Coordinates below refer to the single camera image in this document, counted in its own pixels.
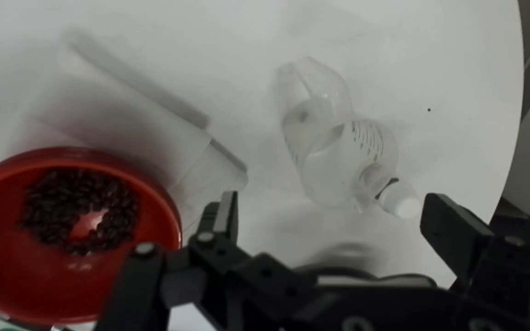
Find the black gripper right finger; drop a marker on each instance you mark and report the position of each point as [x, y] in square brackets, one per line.
[456, 235]

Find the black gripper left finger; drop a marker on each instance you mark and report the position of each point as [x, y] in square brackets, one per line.
[224, 217]

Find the clear plastic jar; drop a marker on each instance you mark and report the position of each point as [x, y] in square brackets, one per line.
[327, 158]

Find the dark beans pile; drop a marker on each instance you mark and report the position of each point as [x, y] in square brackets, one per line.
[51, 207]

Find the red bowl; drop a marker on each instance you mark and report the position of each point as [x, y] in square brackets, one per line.
[9, 275]

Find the small white bottle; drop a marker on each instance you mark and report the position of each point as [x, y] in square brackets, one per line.
[404, 204]

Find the white square mat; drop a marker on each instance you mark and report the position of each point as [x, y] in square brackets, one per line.
[125, 121]

